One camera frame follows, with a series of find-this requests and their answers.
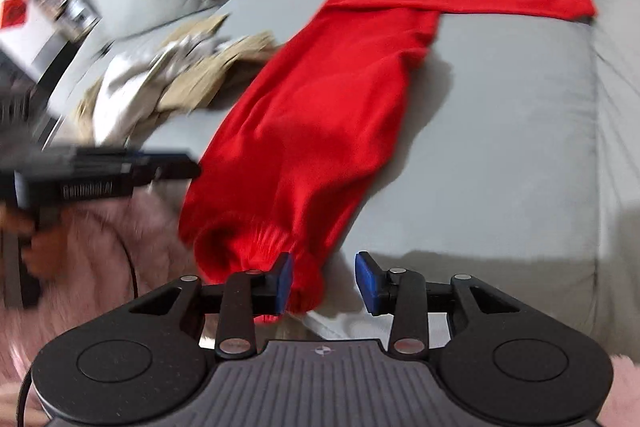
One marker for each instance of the tan and white garment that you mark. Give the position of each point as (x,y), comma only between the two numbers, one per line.
(139,90)

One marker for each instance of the grey sofa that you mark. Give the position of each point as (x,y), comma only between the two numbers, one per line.
(518,163)

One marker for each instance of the red sweater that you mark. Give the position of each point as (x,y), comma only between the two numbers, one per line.
(292,161)

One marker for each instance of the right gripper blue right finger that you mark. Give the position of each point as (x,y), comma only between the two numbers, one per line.
(378,288)

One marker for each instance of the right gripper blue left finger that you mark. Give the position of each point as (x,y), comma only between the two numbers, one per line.
(272,288)

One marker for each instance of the person's left hand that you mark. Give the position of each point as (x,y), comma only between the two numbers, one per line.
(45,255)

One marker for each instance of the pink fluffy sleeve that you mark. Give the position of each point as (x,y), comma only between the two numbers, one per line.
(106,240)

